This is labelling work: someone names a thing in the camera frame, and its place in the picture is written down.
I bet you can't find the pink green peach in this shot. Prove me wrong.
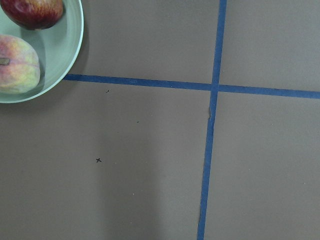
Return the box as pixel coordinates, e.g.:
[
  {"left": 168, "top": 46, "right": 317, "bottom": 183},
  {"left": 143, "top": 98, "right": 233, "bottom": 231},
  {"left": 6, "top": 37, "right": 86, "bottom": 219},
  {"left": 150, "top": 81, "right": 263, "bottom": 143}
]
[{"left": 0, "top": 34, "right": 41, "bottom": 94}]

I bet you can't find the green plate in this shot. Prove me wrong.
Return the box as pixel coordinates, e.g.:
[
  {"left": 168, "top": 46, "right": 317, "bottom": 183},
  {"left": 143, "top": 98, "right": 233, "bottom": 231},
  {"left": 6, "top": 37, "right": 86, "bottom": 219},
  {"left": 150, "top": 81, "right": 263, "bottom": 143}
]
[{"left": 0, "top": 0, "right": 84, "bottom": 104}]

